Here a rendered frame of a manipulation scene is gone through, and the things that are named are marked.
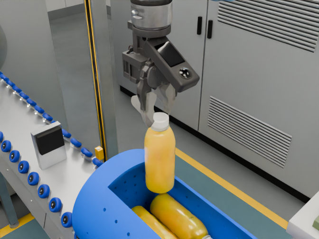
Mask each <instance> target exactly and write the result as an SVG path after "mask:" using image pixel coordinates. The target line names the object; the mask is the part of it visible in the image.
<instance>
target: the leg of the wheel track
mask: <svg viewBox="0 0 319 239"><path fill-rule="evenodd" d="M0 201H1V204H2V206H3V209H4V211H5V214H6V217H7V220H8V222H9V227H10V228H11V229H15V228H17V227H18V226H19V221H18V219H17V216H16V213H15V210H14V207H13V204H12V201H11V198H10V195H9V192H8V189H7V186H6V183H5V180H4V177H3V174H2V173H1V172H0Z"/></svg>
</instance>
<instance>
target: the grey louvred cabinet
mask: <svg viewBox="0 0 319 239"><path fill-rule="evenodd" d="M110 5H111V17H112V30H113V47H114V60H115V72H116V83H118V84H119V85H120V91H122V92H123V93H125V94H127V95H128V96H130V97H132V96H135V95H137V85H138V83H137V84H135V83H133V82H131V81H130V80H129V79H128V78H126V77H124V76H123V64H122V53H123V52H126V51H128V48H129V46H130V45H133V38H132V30H131V29H128V23H127V21H130V20H131V1H130V0H110ZM166 37H167V38H168V39H169V40H170V41H171V43H172V44H173V45H174V46H175V48H176V49H177V50H178V51H179V52H180V53H181V55H182V56H183V57H184V58H185V59H186V61H187V62H188V63H189V64H190V66H191V67H192V68H193V69H194V70H195V72H196V73H197V74H198V75H199V77H200V79H199V81H198V83H197V84H196V85H195V86H193V87H191V88H189V89H187V90H185V91H183V92H180V93H179V92H178V93H177V96H176V98H175V102H174V105H173V107H172V110H171V112H170V115H169V121H171V122H173V123H174V124H176V125H178V126H179V127H181V128H182V129H184V130H186V131H187V132H189V133H190V134H192V135H194V136H195V137H197V138H199V139H200V140H202V141H204V142H206V143H207V144H209V145H210V146H212V147H214V148H215V149H217V150H218V151H220V152H222V153H223V154H225V155H227V156H228V157H230V158H232V159H233V160H235V161H236V162H238V163H240V164H242V165H243V166H245V167H246V168H248V169H250V170H251V171H253V172H255V173H256V174H258V175H259V176H261V177H263V178H264V179H266V180H268V181H269V182H271V183H272V184H274V185H276V186H277V187H279V188H281V189H283V190H284V191H286V192H287V193H289V194H291V195H292V196H294V197H296V198H297V199H299V200H300V201H302V202H304V203H305V204H306V203H307V202H308V201H309V200H310V199H311V198H312V197H313V196H314V195H315V194H316V193H317V192H318V191H319V0H234V1H222V0H221V1H212V0H173V8H172V23H171V32H170V33H169V34H168V35H166Z"/></svg>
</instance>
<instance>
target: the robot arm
mask: <svg viewBox="0 0 319 239"><path fill-rule="evenodd" d="M130 1H131V20H130V21H127V23H128V29H131V30H132V38H133V45H130V46H132V48H130V46H129V48H128V51H126V52H123V53H122V64H123V76H124V77H126V78H128V79H129V80H130V81H131V82H133V83H135V84H137V83H138V85H137V95H135V96H132V98H131V103H132V105H133V106H134V107H135V109H136V110H137V111H138V112H139V113H140V114H141V116H142V119H143V122H144V123H145V125H146V126H147V127H148V128H150V127H151V126H152V124H153V123H154V119H153V115H154V103H155V101H156V97H158V98H159V99H160V100H161V101H162V103H163V105H164V109H163V112H164V113H166V114H168V116H169V115H170V112H171V110H172V107H173V105H174V102H175V98H176V96H177V93H178V92H179V93H180V92H183V91H185V90H187V89H189V88H191V87H193V86H195V85H196V84H197V83H198V81H199V79H200V77H199V75H198V74H197V73H196V72H195V70H194V69H193V68H192V67H191V66H190V64H189V63H188V62H187V61H186V59H185V58H184V57H183V56H182V55H181V53H180V52H179V51H178V50H177V49H176V48H175V46H174V45H173V44H172V43H171V41H170V40H169V39H168V38H167V37H166V35H168V34H169V33H170V32H171V23H172V8H173V0H130ZM130 52H133V53H130ZM151 89H153V90H154V93H153V92H151Z"/></svg>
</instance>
